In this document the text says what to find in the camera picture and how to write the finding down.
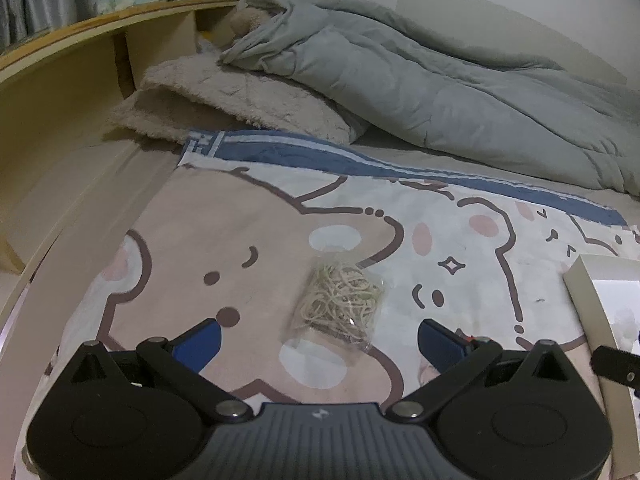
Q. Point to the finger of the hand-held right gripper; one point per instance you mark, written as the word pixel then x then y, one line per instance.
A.
pixel 617 365

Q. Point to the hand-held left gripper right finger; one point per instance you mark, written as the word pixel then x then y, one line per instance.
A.
pixel 437 344

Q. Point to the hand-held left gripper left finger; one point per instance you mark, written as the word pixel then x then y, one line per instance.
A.
pixel 197 349

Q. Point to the white shallow cardboard box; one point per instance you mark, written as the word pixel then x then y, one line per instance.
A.
pixel 590 300

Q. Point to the clear bag of rubber bands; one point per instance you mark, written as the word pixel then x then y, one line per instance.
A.
pixel 335 295

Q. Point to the bear printed blanket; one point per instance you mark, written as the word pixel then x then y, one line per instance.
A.
pixel 200 220

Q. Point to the beige bed sheet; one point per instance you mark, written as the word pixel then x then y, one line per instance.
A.
pixel 450 160

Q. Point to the beige fleece blanket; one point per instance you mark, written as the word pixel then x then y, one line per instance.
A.
pixel 225 95

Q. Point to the grey quilted duvet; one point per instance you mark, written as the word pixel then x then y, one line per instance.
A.
pixel 425 85

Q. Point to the wooden headboard shelf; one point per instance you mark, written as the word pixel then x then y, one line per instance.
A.
pixel 50 110

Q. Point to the white headboard panel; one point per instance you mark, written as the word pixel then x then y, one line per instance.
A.
pixel 500 25

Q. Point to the beige fuzzy cushion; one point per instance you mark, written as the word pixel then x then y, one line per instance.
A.
pixel 252 17

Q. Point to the grey curtain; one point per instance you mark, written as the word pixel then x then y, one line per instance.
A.
pixel 50 0

